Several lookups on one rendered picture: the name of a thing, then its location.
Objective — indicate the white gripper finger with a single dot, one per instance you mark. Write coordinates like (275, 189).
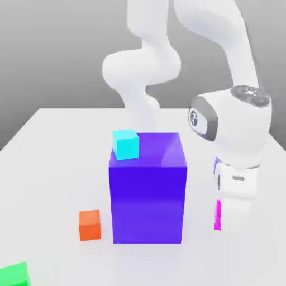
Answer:
(235, 210)

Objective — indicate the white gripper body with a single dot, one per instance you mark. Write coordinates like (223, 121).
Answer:
(239, 187)

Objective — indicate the small magenta cube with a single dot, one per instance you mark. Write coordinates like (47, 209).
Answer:
(217, 215)

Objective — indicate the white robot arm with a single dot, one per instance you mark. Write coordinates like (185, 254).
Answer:
(154, 64)

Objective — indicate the small cyan cube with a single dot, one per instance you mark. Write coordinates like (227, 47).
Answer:
(126, 146)

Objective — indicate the small orange cube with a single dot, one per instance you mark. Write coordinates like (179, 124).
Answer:
(89, 226)

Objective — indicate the small green cube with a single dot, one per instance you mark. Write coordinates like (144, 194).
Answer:
(13, 276)

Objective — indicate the large purple box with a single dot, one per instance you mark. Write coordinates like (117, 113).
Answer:
(147, 201)

